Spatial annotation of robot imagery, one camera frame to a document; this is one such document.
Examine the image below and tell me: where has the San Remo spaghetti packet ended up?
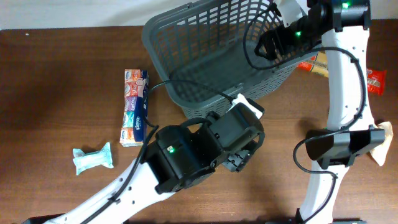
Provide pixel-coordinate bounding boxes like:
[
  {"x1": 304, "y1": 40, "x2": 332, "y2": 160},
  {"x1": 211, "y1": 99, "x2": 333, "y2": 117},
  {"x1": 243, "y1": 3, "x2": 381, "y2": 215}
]
[{"x1": 297, "y1": 52, "x2": 386, "y2": 95}]

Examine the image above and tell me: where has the grey plastic shopping basket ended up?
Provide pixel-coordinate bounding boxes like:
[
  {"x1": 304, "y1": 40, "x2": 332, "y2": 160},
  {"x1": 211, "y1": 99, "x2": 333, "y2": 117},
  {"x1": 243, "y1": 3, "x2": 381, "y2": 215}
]
[{"x1": 142, "y1": 0, "x2": 310, "y2": 118}]

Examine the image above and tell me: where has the brown paper bag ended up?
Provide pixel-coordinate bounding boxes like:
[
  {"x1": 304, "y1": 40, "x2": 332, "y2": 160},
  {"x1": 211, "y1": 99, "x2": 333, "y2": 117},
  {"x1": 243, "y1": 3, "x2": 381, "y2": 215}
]
[{"x1": 370, "y1": 121, "x2": 394, "y2": 166}]

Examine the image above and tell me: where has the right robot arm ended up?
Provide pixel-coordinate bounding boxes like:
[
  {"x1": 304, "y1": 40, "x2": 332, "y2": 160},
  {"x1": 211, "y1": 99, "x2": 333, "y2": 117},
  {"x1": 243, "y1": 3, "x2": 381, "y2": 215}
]
[{"x1": 255, "y1": 0, "x2": 385, "y2": 223}]

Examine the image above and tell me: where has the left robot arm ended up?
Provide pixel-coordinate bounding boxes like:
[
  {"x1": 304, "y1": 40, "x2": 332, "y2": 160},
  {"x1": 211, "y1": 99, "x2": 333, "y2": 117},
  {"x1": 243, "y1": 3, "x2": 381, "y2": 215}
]
[{"x1": 26, "y1": 100, "x2": 265, "y2": 223}]

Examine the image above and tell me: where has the Kleenex tissue multipack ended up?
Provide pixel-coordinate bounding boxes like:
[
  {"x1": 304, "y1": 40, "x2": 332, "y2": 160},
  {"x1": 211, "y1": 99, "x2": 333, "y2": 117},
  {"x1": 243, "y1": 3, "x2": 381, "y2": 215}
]
[{"x1": 119, "y1": 69, "x2": 149, "y2": 147}]

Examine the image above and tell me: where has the small teal tissue packet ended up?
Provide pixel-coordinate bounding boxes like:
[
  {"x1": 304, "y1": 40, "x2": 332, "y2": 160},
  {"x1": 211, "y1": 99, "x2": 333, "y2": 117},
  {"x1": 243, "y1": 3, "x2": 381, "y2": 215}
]
[{"x1": 73, "y1": 142, "x2": 114, "y2": 175}]

